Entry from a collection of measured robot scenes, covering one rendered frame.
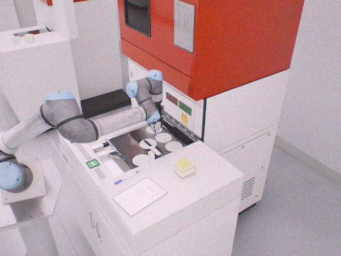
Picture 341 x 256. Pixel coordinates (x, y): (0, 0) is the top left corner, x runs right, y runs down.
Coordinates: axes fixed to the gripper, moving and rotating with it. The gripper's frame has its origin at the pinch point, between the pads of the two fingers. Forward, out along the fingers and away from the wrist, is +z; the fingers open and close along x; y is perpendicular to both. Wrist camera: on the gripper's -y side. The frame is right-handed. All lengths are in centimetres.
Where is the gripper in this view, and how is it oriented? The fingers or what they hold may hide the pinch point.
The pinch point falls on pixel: (155, 132)
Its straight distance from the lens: 179.5
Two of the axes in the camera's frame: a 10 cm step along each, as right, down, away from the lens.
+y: 1.9, -5.5, 8.2
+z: 0.0, 8.3, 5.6
